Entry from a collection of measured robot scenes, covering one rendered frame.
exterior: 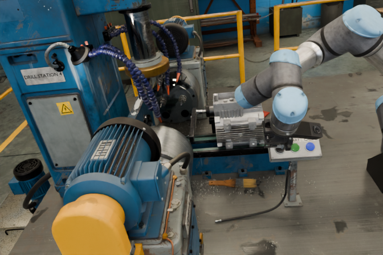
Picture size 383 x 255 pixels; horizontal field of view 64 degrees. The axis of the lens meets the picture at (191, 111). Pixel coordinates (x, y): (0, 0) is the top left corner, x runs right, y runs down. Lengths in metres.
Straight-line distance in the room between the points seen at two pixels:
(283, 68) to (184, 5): 3.55
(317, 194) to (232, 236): 0.39
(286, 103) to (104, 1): 0.70
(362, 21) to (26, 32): 1.06
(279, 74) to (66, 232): 0.57
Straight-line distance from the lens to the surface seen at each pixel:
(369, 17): 1.12
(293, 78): 0.78
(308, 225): 1.23
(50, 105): 1.26
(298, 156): 1.12
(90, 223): 0.59
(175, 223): 0.76
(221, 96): 1.34
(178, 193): 0.83
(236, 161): 1.39
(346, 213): 1.30
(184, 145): 1.09
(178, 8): 4.28
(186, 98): 1.52
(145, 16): 1.18
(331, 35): 1.12
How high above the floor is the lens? 1.72
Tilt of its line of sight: 28 degrees down
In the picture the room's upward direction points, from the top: 8 degrees counter-clockwise
